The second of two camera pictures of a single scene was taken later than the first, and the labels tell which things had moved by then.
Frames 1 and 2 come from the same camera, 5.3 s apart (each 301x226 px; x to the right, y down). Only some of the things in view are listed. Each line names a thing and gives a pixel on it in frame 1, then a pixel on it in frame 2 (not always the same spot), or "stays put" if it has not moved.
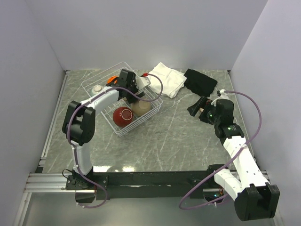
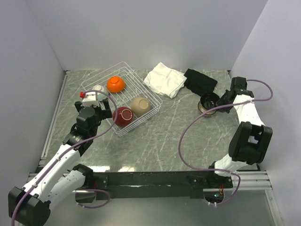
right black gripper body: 209,115 to 224,99
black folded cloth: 199,83 stays put
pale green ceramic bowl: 97,89 stays put
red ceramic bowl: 122,116 stays put
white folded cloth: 173,81 stays put
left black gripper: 131,98 to 104,113
